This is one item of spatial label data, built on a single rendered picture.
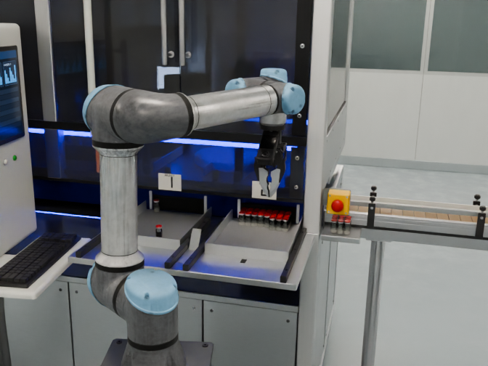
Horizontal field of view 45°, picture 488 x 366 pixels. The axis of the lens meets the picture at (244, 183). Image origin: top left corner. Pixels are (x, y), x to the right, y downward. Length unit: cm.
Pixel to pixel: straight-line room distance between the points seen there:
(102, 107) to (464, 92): 552
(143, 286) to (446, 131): 553
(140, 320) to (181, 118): 45
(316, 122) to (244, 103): 59
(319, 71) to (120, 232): 85
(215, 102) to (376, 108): 529
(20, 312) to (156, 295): 136
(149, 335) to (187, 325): 95
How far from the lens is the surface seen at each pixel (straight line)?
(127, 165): 134
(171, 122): 123
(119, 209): 136
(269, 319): 217
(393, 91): 651
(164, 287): 132
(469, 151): 667
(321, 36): 188
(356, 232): 205
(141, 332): 134
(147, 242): 189
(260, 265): 175
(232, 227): 204
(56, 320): 253
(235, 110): 134
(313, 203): 197
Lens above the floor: 159
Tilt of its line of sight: 16 degrees down
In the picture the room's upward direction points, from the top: 1 degrees clockwise
